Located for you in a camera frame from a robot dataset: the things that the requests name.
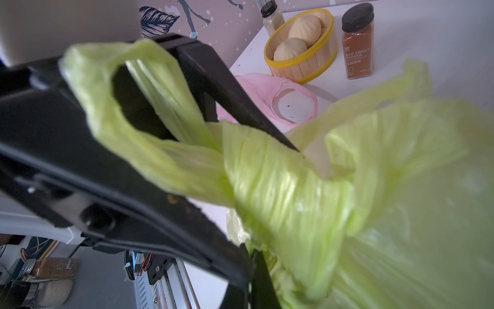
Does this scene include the spice jar pale contents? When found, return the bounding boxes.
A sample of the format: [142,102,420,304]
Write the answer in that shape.
[255,0,285,36]

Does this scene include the red pepper spice jar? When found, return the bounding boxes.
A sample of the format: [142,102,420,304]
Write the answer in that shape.
[342,3,374,80]

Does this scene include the green plastic bag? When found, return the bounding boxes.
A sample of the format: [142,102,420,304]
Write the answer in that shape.
[59,39,493,308]

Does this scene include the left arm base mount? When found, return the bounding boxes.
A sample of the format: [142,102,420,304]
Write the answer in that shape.
[123,250,177,286]

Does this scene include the bun in basket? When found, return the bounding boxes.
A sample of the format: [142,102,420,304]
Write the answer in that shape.
[288,15,322,48]
[274,37,307,62]

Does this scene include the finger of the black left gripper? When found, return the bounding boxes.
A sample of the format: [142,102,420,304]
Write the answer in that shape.
[154,33,296,149]

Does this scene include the pink plastic bag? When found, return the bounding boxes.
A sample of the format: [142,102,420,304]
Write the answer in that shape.
[236,73,319,133]

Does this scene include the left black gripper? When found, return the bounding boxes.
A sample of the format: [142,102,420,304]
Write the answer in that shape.
[1,57,253,288]

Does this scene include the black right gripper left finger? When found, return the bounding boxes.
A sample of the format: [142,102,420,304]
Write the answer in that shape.
[220,243,251,309]

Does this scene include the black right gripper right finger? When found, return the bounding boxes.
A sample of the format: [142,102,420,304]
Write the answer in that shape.
[250,250,281,309]

